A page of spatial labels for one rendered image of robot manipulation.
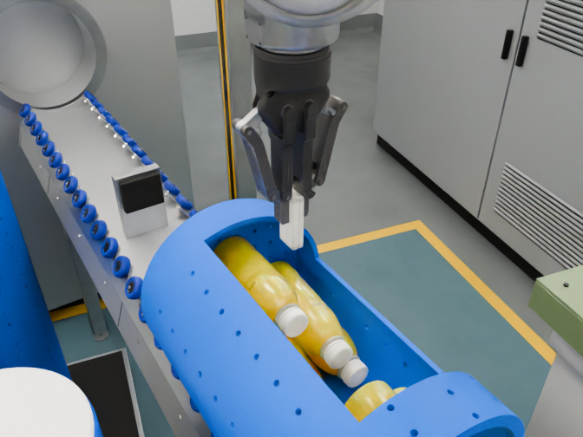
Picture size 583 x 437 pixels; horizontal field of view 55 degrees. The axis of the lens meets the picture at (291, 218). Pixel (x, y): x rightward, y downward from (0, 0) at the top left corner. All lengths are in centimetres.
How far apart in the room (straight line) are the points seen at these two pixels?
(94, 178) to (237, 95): 44
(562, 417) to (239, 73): 100
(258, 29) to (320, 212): 251
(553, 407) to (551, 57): 156
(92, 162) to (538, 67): 171
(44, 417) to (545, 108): 210
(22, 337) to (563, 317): 129
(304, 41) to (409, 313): 203
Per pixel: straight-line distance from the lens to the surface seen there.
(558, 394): 114
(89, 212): 135
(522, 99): 256
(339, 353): 78
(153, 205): 130
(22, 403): 90
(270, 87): 54
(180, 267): 78
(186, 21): 537
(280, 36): 51
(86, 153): 171
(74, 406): 87
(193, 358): 73
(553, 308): 103
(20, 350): 168
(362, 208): 306
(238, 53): 140
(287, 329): 75
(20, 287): 159
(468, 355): 235
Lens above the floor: 169
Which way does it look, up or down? 35 degrees down
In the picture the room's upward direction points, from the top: straight up
